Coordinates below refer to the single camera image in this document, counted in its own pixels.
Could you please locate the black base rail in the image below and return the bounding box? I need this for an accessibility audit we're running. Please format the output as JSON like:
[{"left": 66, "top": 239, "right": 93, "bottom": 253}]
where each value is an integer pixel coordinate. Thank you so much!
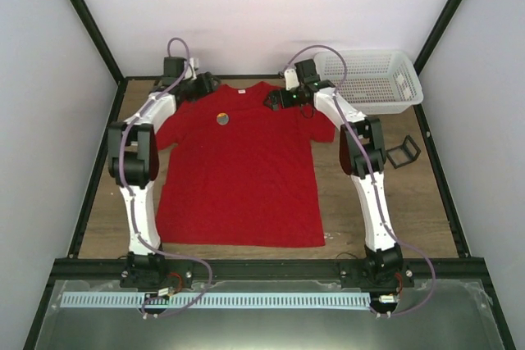
[{"left": 48, "top": 257, "right": 492, "bottom": 291}]

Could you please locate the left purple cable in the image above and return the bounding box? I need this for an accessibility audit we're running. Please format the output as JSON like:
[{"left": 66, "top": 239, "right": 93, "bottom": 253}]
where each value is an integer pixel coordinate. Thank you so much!
[{"left": 118, "top": 37, "right": 213, "bottom": 318}]

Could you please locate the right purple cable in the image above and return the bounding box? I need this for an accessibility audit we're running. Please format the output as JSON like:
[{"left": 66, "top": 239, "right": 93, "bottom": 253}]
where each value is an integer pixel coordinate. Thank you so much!
[{"left": 282, "top": 44, "right": 436, "bottom": 318}]

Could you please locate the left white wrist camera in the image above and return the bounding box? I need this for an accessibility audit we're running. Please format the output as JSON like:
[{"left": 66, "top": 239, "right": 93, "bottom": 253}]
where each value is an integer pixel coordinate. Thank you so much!
[{"left": 184, "top": 57, "right": 200, "bottom": 80}]

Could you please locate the white plastic basket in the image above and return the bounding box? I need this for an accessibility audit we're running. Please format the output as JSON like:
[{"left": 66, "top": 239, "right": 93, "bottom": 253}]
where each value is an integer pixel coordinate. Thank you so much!
[{"left": 313, "top": 49, "right": 423, "bottom": 115}]

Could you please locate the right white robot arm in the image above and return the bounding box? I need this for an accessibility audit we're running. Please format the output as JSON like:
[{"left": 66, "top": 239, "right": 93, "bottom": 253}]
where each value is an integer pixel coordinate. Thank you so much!
[{"left": 264, "top": 59, "right": 403, "bottom": 287}]

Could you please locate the round gold brooch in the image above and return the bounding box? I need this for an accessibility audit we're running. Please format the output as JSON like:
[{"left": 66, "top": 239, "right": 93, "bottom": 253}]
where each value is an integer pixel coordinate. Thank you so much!
[{"left": 217, "top": 112, "right": 230, "bottom": 125}]

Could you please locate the light blue cable duct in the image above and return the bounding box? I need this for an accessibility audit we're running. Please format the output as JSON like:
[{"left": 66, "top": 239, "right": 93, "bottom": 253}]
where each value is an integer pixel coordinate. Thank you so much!
[{"left": 59, "top": 292, "right": 371, "bottom": 310}]

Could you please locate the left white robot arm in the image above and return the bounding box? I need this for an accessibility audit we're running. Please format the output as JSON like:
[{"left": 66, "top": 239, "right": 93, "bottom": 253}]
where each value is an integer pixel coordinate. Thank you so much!
[{"left": 107, "top": 56, "right": 220, "bottom": 288}]

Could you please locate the black brooch box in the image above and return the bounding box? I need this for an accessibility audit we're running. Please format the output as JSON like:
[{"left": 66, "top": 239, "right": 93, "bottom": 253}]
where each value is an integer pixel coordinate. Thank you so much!
[{"left": 386, "top": 134, "right": 422, "bottom": 170}]

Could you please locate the red t-shirt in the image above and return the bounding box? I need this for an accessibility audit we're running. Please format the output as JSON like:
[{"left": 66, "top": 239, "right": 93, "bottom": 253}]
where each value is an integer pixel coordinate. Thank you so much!
[{"left": 156, "top": 82, "right": 335, "bottom": 248}]

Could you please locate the purple cable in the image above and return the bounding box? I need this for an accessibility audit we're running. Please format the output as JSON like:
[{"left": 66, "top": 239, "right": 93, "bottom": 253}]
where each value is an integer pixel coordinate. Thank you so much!
[
  {"left": 118, "top": 37, "right": 213, "bottom": 318},
  {"left": 282, "top": 44, "right": 436, "bottom": 318}
]

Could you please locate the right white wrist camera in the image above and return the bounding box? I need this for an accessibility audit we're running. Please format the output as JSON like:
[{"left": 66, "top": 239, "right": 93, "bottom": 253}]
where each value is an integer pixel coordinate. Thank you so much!
[{"left": 282, "top": 67, "right": 300, "bottom": 91}]

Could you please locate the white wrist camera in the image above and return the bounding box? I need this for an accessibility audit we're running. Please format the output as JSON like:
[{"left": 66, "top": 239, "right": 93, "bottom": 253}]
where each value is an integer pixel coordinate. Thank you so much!
[
  {"left": 184, "top": 57, "right": 200, "bottom": 80},
  {"left": 282, "top": 67, "right": 300, "bottom": 91}
]

